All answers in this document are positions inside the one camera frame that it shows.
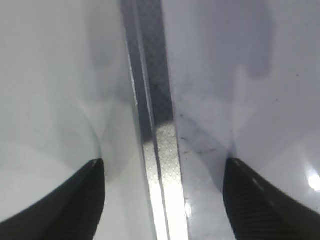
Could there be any white board with aluminium frame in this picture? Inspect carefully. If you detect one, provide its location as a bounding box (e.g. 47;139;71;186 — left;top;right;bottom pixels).
120;0;320;240

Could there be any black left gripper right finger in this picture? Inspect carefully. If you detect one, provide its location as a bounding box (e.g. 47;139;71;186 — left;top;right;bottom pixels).
223;158;320;240

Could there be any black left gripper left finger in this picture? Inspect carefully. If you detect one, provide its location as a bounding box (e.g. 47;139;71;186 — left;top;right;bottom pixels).
0;159;104;240

